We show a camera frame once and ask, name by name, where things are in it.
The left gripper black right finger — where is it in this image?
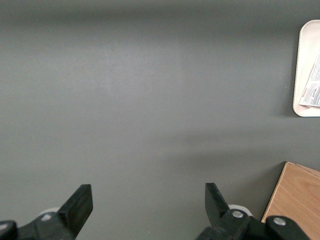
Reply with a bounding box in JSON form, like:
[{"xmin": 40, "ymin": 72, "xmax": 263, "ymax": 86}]
[{"xmin": 194, "ymin": 182, "xmax": 311, "ymax": 240}]

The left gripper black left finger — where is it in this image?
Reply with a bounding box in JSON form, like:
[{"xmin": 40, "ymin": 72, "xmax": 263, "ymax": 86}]
[{"xmin": 0, "ymin": 184, "xmax": 94, "ymax": 240}]

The red printed cardboard box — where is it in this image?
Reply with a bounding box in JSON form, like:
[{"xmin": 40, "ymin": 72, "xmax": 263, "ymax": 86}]
[{"xmin": 298, "ymin": 47, "xmax": 320, "ymax": 109}]

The cream plastic tray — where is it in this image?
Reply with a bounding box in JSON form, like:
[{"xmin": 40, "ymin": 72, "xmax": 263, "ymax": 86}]
[{"xmin": 292, "ymin": 19, "xmax": 320, "ymax": 118}]

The wooden two-drawer cabinet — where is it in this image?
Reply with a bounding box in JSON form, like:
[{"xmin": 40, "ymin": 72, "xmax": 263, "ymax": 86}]
[{"xmin": 260, "ymin": 161, "xmax": 320, "ymax": 240}]

